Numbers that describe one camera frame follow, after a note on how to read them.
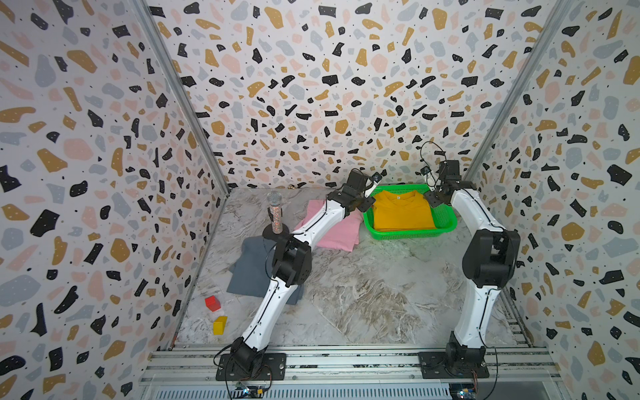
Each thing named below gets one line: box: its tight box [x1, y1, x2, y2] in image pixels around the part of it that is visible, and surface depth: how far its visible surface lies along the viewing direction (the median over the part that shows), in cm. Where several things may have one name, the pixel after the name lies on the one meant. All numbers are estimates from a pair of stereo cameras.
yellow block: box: [212, 315, 229, 335], surface depth 83 cm
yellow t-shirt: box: [372, 190, 436, 231], surface depth 109 cm
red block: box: [204, 295, 222, 312], surface depth 85 cm
